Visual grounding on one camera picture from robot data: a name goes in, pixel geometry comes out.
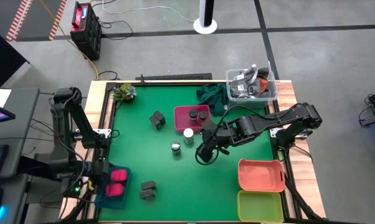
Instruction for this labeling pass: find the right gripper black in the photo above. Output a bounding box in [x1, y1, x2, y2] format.
[196, 119, 238, 163]

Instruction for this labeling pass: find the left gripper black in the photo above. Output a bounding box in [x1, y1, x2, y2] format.
[81, 161, 111, 200]

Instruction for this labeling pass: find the red spice box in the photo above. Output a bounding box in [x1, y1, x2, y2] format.
[105, 182, 125, 197]
[110, 169, 128, 183]

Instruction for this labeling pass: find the white-lid spice jar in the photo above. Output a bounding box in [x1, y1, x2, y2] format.
[183, 128, 195, 146]

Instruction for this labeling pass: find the blue plastic bin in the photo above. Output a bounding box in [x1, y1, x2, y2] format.
[93, 166, 133, 210]

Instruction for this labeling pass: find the lime green plastic bin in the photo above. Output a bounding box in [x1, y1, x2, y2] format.
[237, 190, 284, 223]

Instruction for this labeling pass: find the magenta plastic bin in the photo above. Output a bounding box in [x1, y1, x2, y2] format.
[173, 105, 212, 134]

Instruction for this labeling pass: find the green table mat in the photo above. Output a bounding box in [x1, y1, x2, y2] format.
[98, 84, 288, 222]

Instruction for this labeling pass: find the orange plastic bin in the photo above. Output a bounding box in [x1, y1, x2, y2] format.
[237, 158, 287, 193]

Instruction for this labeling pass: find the dark green cloth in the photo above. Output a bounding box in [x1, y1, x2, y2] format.
[196, 83, 230, 118]

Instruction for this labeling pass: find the clear plastic storage box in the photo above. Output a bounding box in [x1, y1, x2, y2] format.
[225, 63, 278, 105]

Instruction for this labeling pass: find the grey plastic bags bundle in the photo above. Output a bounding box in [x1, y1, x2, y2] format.
[230, 64, 259, 98]

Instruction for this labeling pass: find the long black bar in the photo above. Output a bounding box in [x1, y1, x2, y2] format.
[135, 73, 213, 81]

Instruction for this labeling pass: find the orange item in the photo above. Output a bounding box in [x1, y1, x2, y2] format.
[257, 77, 269, 93]

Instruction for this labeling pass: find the small green succulent plant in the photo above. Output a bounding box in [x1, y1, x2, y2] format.
[112, 82, 138, 108]

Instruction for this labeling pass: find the grey desk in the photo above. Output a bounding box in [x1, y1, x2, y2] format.
[0, 87, 40, 224]

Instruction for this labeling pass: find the white tower fan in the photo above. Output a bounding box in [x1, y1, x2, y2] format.
[192, 0, 218, 35]

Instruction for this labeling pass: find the red and black toolbox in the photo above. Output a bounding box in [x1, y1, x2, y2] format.
[70, 1, 103, 61]

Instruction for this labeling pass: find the large black panel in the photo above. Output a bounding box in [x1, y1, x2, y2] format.
[0, 24, 31, 88]

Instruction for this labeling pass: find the looped black cable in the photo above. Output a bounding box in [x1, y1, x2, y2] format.
[97, 70, 120, 81]

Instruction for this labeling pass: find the yellow cable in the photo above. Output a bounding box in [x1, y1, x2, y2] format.
[39, 0, 100, 80]

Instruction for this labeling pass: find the white cable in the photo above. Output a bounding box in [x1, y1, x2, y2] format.
[102, 0, 196, 22]

